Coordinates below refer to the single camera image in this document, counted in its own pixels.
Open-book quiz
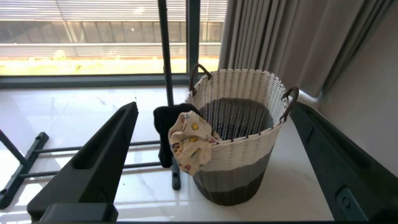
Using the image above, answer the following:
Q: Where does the black garment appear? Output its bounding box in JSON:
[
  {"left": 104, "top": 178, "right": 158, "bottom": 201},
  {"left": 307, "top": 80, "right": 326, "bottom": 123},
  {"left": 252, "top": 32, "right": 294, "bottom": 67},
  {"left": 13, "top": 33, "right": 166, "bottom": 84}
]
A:
[{"left": 152, "top": 103, "right": 203, "bottom": 169}]

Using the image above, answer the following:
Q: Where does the window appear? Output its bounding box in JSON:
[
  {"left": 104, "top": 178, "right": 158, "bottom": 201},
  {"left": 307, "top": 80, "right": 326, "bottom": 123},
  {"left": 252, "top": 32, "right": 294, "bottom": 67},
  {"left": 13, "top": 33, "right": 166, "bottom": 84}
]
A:
[{"left": 0, "top": 0, "right": 228, "bottom": 90}]

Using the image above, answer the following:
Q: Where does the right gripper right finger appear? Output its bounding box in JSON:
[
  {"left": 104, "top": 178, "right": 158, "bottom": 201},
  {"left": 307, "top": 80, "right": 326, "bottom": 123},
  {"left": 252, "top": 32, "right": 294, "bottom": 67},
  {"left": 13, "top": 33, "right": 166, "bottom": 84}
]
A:
[{"left": 289, "top": 101, "right": 398, "bottom": 222}]

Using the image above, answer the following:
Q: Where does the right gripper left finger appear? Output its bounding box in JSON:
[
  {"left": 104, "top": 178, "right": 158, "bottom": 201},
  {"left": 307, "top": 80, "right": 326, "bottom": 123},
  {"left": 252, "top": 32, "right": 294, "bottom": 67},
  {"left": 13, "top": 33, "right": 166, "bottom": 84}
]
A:
[{"left": 27, "top": 101, "right": 139, "bottom": 222}]

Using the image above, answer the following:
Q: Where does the white laundry basket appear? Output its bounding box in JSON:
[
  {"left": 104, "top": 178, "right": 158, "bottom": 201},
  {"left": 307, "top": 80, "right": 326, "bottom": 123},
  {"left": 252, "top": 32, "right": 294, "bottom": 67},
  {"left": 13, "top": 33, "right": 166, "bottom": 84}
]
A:
[{"left": 185, "top": 63, "right": 300, "bottom": 207}]

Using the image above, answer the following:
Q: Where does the black clothes rack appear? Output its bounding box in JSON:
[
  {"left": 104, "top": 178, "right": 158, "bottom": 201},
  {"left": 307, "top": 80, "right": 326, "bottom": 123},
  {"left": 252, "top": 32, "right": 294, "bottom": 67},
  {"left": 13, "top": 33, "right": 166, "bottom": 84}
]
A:
[{"left": 0, "top": 0, "right": 182, "bottom": 210}]

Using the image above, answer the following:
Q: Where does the cream printed garment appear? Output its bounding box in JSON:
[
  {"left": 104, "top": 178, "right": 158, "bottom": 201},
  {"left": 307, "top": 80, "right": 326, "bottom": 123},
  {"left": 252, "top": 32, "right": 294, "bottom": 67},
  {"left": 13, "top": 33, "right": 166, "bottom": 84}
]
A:
[{"left": 168, "top": 110, "right": 223, "bottom": 177}]

